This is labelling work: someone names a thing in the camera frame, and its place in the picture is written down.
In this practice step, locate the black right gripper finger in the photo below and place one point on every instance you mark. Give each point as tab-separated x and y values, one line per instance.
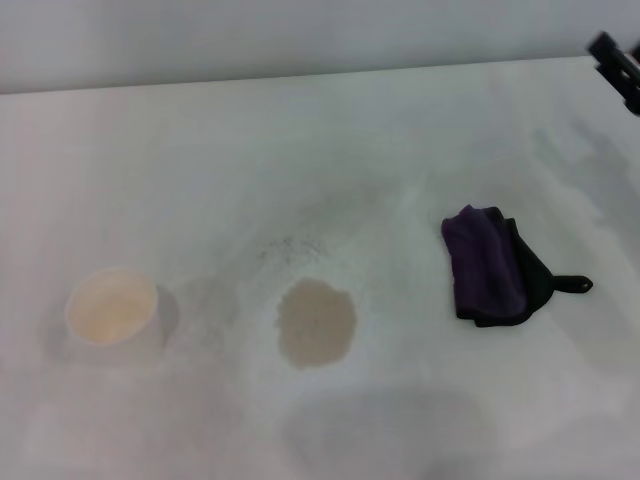
627	82
606	49

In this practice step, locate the purple rag with black trim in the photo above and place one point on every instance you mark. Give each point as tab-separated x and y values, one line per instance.
487	265

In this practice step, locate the white paper cup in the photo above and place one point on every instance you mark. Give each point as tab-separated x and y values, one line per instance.
112	312

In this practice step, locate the brown water stain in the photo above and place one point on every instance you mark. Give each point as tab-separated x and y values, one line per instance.
316	325

